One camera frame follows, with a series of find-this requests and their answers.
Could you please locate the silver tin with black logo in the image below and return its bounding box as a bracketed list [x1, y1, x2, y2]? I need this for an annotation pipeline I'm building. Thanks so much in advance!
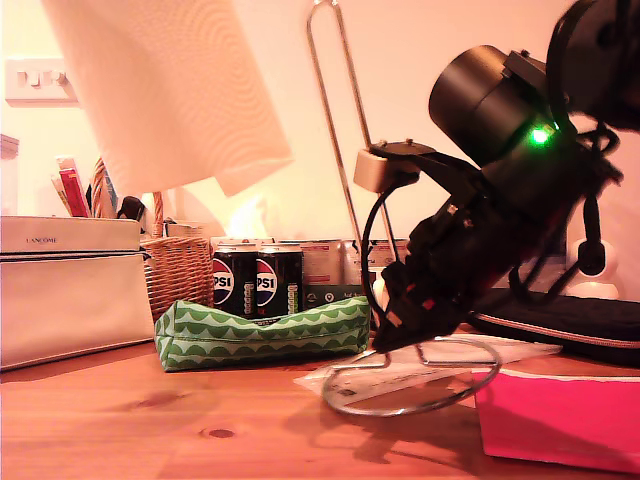
[341, 238, 387, 287]

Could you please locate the wicker basket with handle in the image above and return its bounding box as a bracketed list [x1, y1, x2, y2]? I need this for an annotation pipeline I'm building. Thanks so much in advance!
[91, 157, 215, 324]

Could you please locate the black zip case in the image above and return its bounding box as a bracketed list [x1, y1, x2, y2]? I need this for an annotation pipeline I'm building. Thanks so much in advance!
[467, 287, 640, 369]

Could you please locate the green patterned fabric pouch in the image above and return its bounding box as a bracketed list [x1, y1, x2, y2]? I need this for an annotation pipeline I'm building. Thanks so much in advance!
[153, 294, 372, 374]

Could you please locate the red packet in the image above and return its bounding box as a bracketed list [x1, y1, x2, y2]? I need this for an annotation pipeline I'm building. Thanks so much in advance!
[58, 168, 93, 219]

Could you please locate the small white round camera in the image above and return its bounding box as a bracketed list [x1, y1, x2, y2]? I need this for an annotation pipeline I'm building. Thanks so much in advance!
[566, 238, 621, 301]

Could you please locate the white Lancome bag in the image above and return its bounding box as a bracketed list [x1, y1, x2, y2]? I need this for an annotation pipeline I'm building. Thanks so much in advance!
[0, 215, 156, 372]

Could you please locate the metallic paper towel stand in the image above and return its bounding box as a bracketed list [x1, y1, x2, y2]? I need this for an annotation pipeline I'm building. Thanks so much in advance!
[305, 0, 503, 419]

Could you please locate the black camera cable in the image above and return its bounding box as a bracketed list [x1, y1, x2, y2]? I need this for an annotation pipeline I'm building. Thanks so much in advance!
[360, 180, 420, 326]

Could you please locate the blue packet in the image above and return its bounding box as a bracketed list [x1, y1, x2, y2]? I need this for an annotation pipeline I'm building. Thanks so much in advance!
[102, 169, 122, 219]

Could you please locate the white wall light switch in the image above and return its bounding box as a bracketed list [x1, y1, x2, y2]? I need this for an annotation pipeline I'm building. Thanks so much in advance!
[4, 57, 81, 109]

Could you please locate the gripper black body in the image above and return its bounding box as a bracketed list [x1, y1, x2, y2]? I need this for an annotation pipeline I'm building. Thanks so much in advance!
[382, 197, 516, 321]

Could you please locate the clear plastic zip bag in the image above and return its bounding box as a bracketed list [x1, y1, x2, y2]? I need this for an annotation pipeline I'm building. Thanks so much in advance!
[294, 334, 564, 406]

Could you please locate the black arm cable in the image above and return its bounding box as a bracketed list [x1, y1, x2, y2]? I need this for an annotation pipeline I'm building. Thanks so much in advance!
[509, 119, 624, 306]

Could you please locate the small white cardboard box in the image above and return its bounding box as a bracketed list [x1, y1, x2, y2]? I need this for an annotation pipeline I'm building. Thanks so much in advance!
[164, 219, 211, 240]

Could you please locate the white paper towel roll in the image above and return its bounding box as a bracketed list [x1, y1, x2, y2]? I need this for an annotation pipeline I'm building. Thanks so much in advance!
[39, 0, 295, 199]

